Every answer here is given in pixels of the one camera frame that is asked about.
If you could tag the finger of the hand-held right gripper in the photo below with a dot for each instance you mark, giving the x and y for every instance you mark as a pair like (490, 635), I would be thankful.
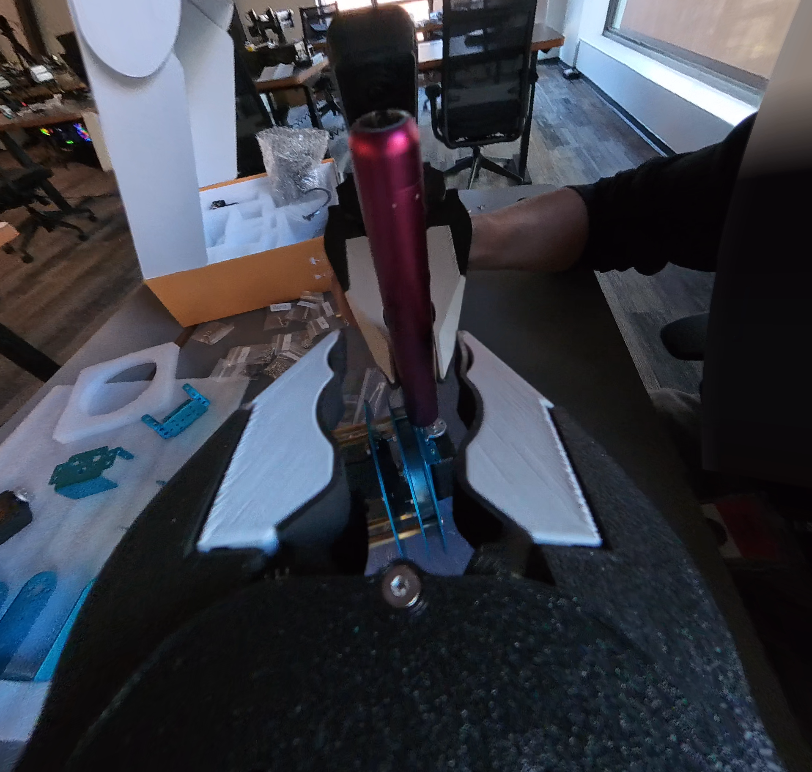
(447, 290)
(365, 296)

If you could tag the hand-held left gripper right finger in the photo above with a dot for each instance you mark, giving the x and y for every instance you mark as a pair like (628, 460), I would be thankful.
(526, 467)

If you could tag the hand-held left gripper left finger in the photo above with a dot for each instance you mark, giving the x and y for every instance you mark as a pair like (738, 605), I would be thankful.
(273, 461)

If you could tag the red metal screwdriver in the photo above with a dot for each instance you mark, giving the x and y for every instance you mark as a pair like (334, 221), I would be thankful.
(393, 245)

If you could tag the blue round robot base assembly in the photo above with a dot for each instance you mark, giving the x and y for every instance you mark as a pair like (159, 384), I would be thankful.
(415, 474)

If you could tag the person's right forearm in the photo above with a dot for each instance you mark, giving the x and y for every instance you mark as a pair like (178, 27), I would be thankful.
(539, 233)

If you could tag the wooden background desk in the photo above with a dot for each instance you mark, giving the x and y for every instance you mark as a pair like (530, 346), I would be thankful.
(552, 39)
(285, 74)

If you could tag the grey desk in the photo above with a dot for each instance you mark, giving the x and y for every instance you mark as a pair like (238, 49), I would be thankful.
(558, 366)

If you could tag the pile of small screw bags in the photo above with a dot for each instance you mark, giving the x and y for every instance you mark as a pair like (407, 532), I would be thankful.
(298, 322)

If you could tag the orange and white cardboard box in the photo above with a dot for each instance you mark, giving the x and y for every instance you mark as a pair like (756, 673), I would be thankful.
(254, 290)

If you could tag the black mesh office chair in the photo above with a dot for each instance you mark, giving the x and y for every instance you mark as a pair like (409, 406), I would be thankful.
(485, 87)

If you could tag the white foam insert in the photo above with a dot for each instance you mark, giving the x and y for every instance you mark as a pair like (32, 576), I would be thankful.
(254, 239)

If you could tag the bubble wrap bag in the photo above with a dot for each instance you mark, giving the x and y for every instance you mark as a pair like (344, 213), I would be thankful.
(292, 157)

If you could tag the person's grey trousers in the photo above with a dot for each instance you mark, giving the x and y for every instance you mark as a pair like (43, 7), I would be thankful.
(679, 407)

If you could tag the white foam sheet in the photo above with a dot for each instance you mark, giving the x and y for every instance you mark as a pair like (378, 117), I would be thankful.
(95, 531)

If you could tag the black servo motor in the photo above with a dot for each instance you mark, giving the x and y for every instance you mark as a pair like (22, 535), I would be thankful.
(12, 518)

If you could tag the short blue U bracket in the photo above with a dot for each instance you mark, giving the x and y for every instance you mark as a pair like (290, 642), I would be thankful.
(171, 420)

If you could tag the blue perforated bracket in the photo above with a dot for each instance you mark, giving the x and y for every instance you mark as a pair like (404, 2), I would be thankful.
(82, 474)

